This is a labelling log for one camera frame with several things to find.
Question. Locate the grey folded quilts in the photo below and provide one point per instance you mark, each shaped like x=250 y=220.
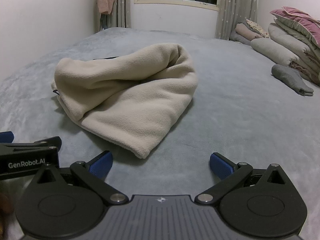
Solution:
x=280 y=45

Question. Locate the grey hanging garment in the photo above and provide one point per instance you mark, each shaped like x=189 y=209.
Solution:
x=103 y=21

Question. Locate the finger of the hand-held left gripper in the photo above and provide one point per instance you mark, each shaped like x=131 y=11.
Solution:
x=6 y=136
x=50 y=141

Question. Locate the pink folded blanket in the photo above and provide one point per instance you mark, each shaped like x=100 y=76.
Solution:
x=246 y=31

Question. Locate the grey bed blanket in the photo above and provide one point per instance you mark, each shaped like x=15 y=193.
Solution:
x=225 y=92

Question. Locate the beige sweatshirt with black sleeves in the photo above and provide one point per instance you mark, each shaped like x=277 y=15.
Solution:
x=125 y=92

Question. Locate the grey star-patterned curtain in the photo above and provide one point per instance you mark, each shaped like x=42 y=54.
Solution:
x=235 y=7
x=121 y=2

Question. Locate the pink folded quilt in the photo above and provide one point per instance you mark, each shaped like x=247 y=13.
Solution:
x=300 y=21

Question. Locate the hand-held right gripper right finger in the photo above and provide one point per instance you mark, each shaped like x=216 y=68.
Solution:
x=221 y=166

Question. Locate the grey folded blanket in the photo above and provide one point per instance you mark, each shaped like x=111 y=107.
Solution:
x=238 y=38

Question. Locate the grey folded garment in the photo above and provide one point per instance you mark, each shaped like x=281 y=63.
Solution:
x=290 y=78

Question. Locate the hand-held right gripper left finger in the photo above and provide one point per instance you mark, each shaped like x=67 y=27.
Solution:
x=101 y=164

